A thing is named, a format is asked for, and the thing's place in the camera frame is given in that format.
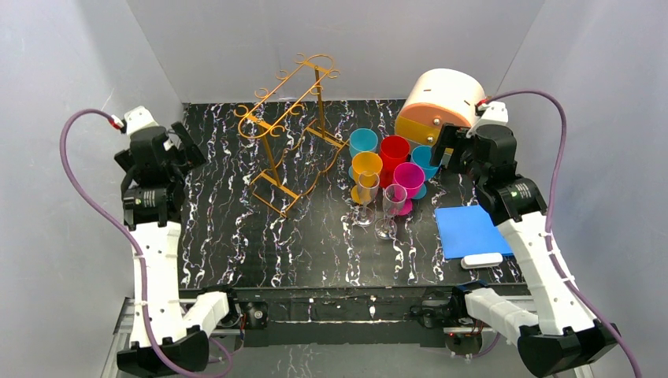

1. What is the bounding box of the teal blue wine glass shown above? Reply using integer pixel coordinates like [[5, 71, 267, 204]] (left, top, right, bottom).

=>
[[411, 145, 440, 200]]

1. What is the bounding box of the magenta wine glass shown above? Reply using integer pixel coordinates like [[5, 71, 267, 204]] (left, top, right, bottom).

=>
[[392, 162, 425, 216]]

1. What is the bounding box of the red wine glass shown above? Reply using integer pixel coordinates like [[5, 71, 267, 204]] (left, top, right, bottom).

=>
[[379, 135, 410, 188]]

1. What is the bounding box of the clear wine glass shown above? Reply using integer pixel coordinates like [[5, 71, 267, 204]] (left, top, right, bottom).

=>
[[354, 170, 380, 227], [375, 183, 408, 240]]

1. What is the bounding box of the yellow wine glass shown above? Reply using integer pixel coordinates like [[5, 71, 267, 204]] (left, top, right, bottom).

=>
[[351, 151, 383, 205]]

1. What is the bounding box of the light blue wine glass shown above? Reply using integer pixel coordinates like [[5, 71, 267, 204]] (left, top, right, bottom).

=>
[[349, 128, 378, 179]]

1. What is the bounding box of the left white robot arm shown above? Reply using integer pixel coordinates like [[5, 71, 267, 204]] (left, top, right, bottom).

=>
[[114, 122, 230, 377]]

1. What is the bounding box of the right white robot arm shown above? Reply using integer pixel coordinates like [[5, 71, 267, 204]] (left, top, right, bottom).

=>
[[431, 124, 619, 377]]

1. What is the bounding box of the round pastel drawer cabinet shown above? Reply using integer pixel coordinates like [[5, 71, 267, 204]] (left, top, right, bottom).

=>
[[395, 69, 485, 146]]

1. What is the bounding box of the blue flat board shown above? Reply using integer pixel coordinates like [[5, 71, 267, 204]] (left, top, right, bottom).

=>
[[434, 205, 514, 260]]

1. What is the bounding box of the small white bar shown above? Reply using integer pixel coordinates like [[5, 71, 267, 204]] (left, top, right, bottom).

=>
[[460, 253, 503, 270]]

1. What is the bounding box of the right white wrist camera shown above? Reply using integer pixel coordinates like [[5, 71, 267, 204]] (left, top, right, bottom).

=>
[[466, 98, 509, 139]]

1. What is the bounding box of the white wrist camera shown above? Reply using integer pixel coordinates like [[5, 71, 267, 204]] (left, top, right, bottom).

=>
[[109, 106, 158, 136], [466, 98, 509, 139]]

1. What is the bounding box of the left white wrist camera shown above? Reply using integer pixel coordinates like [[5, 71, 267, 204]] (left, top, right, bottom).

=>
[[109, 106, 158, 136]]

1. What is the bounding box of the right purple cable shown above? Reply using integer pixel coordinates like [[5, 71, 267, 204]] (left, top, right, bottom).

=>
[[477, 89, 644, 378]]

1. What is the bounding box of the gold wire wine glass rack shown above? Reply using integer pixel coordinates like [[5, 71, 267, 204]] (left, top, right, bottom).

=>
[[234, 54, 349, 217]]

